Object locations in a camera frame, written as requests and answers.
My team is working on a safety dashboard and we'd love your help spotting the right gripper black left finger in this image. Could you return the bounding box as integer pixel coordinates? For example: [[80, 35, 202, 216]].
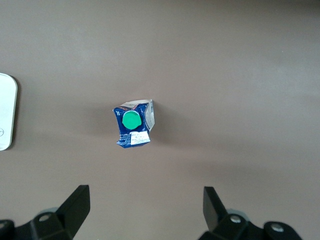
[[0, 184, 91, 240]]

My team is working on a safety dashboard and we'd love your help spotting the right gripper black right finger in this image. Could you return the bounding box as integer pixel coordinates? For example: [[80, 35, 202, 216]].
[[198, 186, 301, 240]]

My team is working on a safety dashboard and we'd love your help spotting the blue milk carton green cap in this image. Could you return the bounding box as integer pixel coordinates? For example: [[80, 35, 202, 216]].
[[111, 98, 155, 149]]

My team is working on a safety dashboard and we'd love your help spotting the cream tray with rabbit print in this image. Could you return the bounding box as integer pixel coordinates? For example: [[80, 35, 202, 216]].
[[0, 72, 19, 152]]

